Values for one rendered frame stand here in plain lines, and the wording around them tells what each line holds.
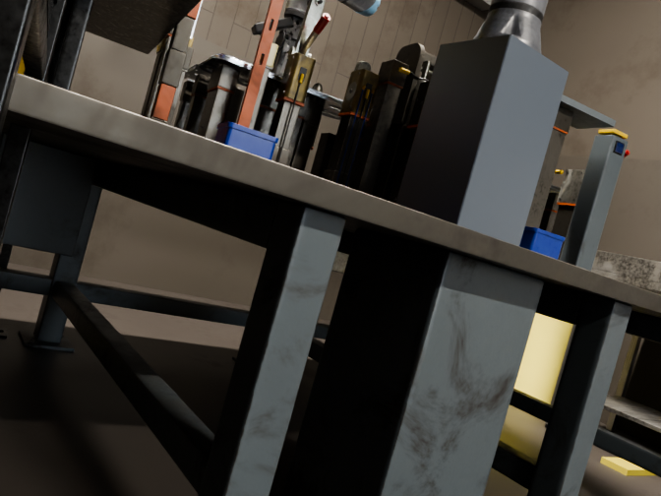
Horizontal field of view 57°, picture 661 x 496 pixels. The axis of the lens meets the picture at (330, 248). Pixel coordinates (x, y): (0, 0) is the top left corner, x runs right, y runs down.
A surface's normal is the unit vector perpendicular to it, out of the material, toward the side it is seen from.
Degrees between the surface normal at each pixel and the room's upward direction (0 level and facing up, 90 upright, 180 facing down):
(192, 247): 90
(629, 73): 90
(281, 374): 90
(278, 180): 90
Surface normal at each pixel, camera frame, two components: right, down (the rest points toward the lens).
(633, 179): -0.80, -0.21
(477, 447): 0.55, 0.17
